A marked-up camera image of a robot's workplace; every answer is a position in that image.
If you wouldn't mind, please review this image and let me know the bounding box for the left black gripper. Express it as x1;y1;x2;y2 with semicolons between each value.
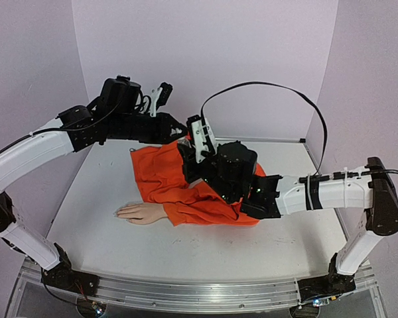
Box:
110;112;191;145

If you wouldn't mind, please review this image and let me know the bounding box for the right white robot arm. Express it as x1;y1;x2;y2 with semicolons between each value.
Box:
176;140;398;276

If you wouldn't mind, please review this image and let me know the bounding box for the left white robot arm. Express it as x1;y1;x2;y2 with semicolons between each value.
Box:
0;76;187;290

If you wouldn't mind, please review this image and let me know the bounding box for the orange cloth garment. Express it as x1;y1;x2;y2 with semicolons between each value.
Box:
131;142;259;227

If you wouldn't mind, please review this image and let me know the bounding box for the mannequin hand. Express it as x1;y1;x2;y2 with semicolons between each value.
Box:
115;203;168;225

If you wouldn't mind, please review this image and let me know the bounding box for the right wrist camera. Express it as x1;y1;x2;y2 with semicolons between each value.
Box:
186;115;218;164

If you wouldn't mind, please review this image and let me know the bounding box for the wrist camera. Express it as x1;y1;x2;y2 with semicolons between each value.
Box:
186;115;218;164
149;82;173;117

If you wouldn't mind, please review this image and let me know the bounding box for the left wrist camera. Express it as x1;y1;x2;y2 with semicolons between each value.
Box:
149;82;173;117

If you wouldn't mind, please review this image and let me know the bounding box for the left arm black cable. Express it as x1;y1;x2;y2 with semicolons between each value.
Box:
134;94;153;115

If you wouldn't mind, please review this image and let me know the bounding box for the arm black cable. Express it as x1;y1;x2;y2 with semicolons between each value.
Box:
134;94;153;115
200;81;328;176

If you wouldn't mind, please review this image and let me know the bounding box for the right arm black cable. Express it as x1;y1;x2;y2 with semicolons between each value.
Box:
200;81;328;176

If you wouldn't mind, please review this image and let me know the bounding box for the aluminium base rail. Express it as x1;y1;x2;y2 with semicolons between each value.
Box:
5;250;387;317

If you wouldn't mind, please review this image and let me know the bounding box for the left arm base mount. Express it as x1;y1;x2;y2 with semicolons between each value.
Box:
41;252;100;297

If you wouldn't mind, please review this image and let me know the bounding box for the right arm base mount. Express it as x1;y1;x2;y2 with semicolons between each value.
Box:
297;253;356;303

